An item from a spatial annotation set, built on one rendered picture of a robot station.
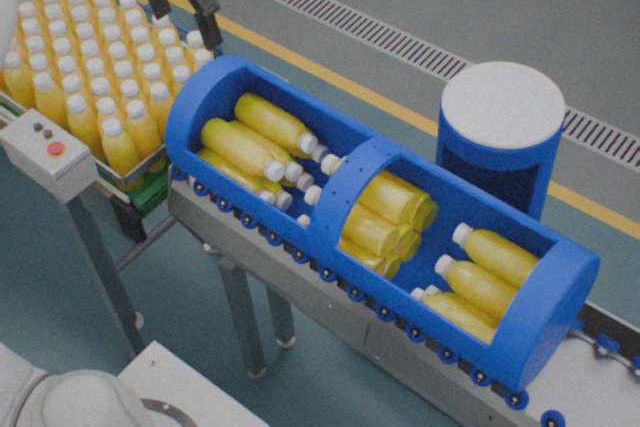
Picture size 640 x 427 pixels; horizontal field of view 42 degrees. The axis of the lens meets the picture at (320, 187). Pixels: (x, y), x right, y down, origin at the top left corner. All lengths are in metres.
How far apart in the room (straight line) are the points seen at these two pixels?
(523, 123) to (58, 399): 1.16
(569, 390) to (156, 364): 0.77
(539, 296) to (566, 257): 0.09
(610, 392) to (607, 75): 2.12
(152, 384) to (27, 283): 1.59
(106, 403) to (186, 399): 0.31
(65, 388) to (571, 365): 0.95
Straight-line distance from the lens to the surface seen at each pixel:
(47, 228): 3.25
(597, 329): 2.70
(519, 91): 2.01
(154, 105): 1.99
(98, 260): 2.26
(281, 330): 2.67
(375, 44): 3.69
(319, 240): 1.60
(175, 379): 1.58
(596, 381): 1.72
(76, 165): 1.90
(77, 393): 1.29
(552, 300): 1.44
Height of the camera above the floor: 2.42
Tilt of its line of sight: 51 degrees down
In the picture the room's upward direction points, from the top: 5 degrees counter-clockwise
